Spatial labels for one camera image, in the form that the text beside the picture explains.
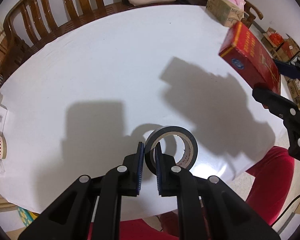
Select black electrical tape roll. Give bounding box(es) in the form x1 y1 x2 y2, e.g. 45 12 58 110
145 126 198 174

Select cardboard boxes pile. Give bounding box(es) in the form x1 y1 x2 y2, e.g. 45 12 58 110
261 28 300 109

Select wooden bench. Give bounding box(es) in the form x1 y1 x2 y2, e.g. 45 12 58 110
0 0 133 86

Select red cigarette pack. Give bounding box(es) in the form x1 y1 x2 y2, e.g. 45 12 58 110
219 22 281 94

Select wooden armchair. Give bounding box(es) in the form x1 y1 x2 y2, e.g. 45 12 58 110
179 0 264 28

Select black cable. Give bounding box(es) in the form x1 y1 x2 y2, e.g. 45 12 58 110
270 188 300 229

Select person left leg red trousers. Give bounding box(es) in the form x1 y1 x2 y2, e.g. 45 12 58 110
88 211 206 240

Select cardboard tissue box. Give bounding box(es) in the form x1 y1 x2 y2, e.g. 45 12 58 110
206 0 244 27

